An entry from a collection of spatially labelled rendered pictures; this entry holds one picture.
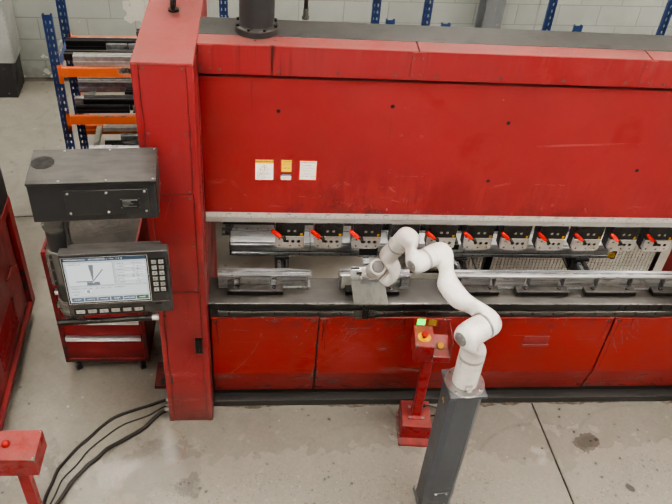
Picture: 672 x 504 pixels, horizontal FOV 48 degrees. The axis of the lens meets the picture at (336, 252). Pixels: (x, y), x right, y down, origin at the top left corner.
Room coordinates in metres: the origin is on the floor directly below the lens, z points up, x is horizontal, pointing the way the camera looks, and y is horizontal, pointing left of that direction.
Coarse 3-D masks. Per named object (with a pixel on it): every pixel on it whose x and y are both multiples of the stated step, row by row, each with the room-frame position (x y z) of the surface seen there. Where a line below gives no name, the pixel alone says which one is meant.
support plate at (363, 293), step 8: (352, 272) 3.06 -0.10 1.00; (352, 280) 2.99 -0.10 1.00; (360, 280) 3.00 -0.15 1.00; (352, 288) 2.93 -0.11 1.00; (360, 288) 2.94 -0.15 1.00; (368, 288) 2.94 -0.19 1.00; (376, 288) 2.95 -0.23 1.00; (384, 288) 2.95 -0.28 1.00; (360, 296) 2.87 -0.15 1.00; (368, 296) 2.88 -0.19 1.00; (376, 296) 2.89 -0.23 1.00; (384, 296) 2.89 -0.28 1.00; (360, 304) 2.82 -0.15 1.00; (368, 304) 2.82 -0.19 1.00; (376, 304) 2.83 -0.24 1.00; (384, 304) 2.84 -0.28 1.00
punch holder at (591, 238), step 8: (576, 232) 3.21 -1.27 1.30; (584, 232) 3.21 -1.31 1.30; (592, 232) 3.22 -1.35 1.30; (600, 232) 3.22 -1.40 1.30; (568, 240) 3.27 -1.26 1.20; (576, 240) 3.21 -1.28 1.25; (592, 240) 3.22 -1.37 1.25; (600, 240) 3.22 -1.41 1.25; (576, 248) 3.21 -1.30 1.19; (584, 248) 3.21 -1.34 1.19; (592, 248) 3.22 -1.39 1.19
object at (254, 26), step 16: (240, 0) 3.08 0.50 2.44; (256, 0) 3.05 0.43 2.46; (272, 0) 3.09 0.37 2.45; (304, 0) 3.29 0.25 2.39; (240, 16) 3.08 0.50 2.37; (256, 16) 3.05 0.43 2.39; (272, 16) 3.10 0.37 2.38; (304, 16) 3.28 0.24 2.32; (240, 32) 3.05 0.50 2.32; (256, 32) 3.03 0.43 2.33; (272, 32) 3.06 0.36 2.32
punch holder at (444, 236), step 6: (426, 228) 3.16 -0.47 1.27; (432, 228) 3.10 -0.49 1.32; (438, 228) 3.11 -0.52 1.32; (444, 228) 3.11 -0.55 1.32; (450, 228) 3.12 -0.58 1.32; (456, 228) 3.12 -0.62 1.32; (426, 234) 3.15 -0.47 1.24; (438, 234) 3.11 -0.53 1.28; (444, 234) 3.11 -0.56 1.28; (450, 234) 3.12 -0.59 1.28; (426, 240) 3.12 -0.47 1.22; (432, 240) 3.10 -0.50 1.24; (444, 240) 3.11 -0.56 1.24; (450, 240) 3.12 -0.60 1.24; (450, 246) 3.12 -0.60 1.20
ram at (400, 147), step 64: (256, 128) 2.99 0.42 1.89; (320, 128) 3.02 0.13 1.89; (384, 128) 3.06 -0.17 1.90; (448, 128) 3.10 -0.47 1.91; (512, 128) 3.14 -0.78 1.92; (576, 128) 3.19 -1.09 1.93; (640, 128) 3.23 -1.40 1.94; (256, 192) 2.99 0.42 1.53; (320, 192) 3.03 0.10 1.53; (384, 192) 3.07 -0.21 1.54; (448, 192) 3.11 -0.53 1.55; (512, 192) 3.16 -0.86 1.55; (576, 192) 3.20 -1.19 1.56; (640, 192) 3.24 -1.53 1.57
